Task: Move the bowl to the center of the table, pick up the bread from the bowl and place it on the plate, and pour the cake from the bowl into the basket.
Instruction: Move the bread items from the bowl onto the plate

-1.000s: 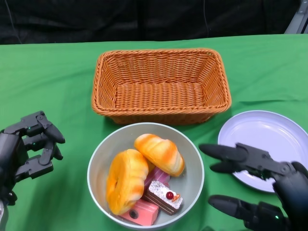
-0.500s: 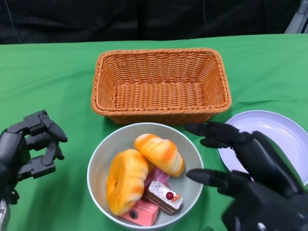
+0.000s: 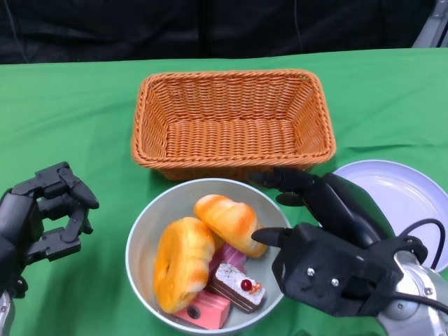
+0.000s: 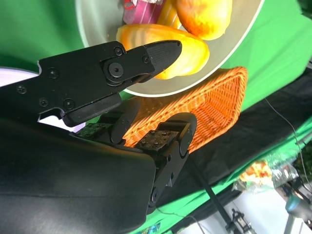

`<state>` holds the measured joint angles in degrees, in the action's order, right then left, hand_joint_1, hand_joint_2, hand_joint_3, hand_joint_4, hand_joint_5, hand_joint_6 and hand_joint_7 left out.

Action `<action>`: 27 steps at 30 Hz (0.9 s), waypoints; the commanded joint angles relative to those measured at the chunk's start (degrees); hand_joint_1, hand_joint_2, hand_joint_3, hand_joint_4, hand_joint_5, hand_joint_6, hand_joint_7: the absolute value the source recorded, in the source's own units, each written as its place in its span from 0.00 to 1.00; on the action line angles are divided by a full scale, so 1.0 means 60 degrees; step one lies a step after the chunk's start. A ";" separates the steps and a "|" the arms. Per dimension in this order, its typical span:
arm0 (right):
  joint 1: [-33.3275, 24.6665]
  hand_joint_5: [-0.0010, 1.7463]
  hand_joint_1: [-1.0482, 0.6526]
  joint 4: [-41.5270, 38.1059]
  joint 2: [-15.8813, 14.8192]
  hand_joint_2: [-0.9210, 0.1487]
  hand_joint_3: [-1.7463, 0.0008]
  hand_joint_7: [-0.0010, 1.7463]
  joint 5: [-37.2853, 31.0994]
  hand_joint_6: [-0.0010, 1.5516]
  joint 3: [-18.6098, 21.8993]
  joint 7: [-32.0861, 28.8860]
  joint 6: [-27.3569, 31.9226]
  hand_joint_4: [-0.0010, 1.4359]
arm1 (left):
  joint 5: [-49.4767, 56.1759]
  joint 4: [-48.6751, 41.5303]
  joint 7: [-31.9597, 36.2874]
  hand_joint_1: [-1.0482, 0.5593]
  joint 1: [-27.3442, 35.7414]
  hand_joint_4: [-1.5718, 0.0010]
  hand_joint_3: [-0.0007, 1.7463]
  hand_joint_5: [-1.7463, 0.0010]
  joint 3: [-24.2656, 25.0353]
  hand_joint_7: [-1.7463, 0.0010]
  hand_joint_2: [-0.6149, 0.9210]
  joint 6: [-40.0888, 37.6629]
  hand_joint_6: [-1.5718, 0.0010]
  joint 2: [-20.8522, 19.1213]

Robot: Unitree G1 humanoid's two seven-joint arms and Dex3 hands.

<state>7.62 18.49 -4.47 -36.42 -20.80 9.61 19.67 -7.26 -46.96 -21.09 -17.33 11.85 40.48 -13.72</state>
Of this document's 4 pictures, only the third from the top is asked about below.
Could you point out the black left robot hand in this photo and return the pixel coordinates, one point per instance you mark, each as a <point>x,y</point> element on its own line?
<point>21,213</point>

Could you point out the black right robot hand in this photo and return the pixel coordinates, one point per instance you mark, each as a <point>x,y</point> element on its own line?
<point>346,210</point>

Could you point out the oblong twisted bread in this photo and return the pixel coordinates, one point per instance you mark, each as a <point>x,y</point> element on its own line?
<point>231,220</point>

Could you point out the pale grey bowl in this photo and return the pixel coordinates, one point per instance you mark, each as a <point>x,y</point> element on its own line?
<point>147,238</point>

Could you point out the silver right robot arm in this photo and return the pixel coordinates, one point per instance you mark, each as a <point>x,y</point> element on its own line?
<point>413,308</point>

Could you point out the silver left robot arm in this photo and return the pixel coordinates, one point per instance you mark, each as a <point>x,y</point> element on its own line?
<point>4,315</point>

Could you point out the white lavender plate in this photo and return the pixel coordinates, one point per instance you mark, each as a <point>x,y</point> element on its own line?
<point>395,196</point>

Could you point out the magenta striped cake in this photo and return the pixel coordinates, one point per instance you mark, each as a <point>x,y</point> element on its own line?
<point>231,257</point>

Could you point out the chocolate cake slice with cherry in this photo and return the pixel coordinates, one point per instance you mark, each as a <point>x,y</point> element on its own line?
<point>238,287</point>

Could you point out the orange wicker basket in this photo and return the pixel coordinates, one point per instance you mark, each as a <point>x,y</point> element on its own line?
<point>231,140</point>

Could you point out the pink cake with blueberry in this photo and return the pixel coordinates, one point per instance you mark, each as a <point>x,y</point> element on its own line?
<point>206,311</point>

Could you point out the black backdrop cloth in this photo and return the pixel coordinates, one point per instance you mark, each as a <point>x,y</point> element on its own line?
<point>210,28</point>

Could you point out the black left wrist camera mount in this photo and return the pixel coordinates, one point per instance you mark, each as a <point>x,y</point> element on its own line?
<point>8,259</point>

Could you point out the grey metal frame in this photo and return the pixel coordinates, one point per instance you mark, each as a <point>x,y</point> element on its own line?
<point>434,28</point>

